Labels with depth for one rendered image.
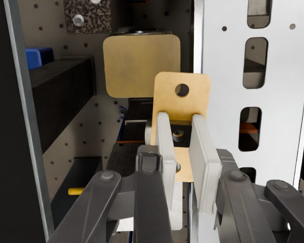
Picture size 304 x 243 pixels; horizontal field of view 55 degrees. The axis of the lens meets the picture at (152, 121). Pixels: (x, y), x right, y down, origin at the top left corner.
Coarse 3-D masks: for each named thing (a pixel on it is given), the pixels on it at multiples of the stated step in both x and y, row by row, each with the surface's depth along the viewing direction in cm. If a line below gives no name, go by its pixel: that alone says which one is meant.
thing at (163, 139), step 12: (168, 120) 19; (156, 132) 20; (168, 132) 17; (156, 144) 19; (168, 144) 15; (168, 156) 14; (168, 168) 14; (168, 180) 14; (168, 192) 14; (168, 204) 14
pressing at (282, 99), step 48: (192, 0) 40; (240, 0) 40; (288, 0) 40; (192, 48) 41; (240, 48) 42; (288, 48) 42; (240, 96) 44; (288, 96) 44; (288, 144) 46; (192, 192) 49; (192, 240) 52
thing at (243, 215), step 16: (224, 176) 13; (240, 176) 13; (224, 192) 13; (240, 192) 12; (224, 208) 12; (240, 208) 11; (256, 208) 11; (224, 224) 12; (240, 224) 10; (256, 224) 10; (224, 240) 12; (240, 240) 10; (256, 240) 10; (272, 240) 10
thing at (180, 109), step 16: (160, 80) 20; (176, 80) 20; (192, 80) 20; (208, 80) 20; (160, 96) 20; (176, 96) 20; (192, 96) 20; (208, 96) 20; (176, 112) 20; (192, 112) 20; (176, 128) 20; (176, 144) 20; (176, 160) 22; (176, 176) 22; (192, 176) 22
